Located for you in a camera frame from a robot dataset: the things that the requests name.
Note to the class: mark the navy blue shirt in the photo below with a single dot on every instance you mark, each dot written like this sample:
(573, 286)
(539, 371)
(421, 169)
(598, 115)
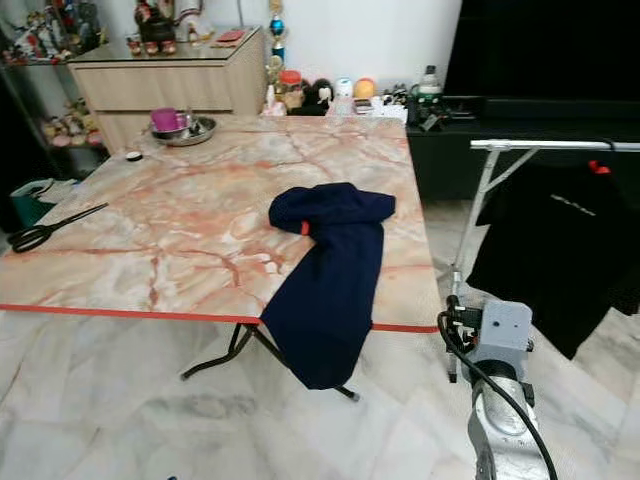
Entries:
(330, 300)

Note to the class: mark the black shirt red collar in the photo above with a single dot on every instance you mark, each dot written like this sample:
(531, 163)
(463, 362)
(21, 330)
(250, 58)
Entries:
(550, 250)

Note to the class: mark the black tv cabinet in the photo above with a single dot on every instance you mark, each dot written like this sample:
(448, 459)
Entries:
(435, 165)

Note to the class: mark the silver clothes rack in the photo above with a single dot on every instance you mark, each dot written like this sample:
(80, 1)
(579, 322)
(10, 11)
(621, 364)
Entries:
(550, 145)

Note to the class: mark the green bin white bag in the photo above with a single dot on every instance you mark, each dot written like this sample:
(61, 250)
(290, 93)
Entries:
(38, 207)

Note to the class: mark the black scissors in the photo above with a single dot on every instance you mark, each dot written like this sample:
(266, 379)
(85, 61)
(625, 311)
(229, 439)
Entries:
(58, 226)

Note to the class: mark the green labelled bottle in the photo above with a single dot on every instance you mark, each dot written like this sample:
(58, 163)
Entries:
(430, 93)

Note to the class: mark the orange ball toy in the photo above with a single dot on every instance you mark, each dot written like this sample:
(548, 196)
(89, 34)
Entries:
(364, 89)

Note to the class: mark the white blue ball toy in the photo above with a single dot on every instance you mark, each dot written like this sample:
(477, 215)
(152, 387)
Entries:
(345, 90)

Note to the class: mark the black plush toy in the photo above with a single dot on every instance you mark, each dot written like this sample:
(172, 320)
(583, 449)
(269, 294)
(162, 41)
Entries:
(318, 96)

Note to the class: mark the marble folding table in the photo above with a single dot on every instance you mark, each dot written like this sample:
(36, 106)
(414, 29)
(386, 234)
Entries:
(200, 230)

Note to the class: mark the black television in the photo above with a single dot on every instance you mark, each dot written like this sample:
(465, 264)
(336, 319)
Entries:
(540, 45)

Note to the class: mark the red lidded brown jar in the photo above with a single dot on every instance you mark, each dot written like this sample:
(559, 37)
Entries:
(290, 78)

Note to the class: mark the small black round lid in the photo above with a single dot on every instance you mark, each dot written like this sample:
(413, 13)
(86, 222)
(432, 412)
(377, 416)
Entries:
(134, 156)

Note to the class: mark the steel bowl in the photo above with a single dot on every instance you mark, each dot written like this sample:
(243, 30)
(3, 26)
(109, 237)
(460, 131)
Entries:
(198, 133)

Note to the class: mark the gold blue trophy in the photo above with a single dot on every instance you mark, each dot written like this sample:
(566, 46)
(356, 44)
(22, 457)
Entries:
(277, 48)

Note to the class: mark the glass display shelf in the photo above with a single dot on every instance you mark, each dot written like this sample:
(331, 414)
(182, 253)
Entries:
(50, 38)

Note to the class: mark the purple plastic cup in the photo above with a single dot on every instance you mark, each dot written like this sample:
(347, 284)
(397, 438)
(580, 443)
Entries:
(166, 121)

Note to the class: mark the red flat box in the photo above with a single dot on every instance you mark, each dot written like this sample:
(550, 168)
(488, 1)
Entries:
(230, 37)

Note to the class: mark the light wooden sideboard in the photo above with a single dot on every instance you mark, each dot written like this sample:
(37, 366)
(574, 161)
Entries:
(160, 90)

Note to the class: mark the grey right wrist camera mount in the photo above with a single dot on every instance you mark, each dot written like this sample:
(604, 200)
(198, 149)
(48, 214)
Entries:
(503, 328)

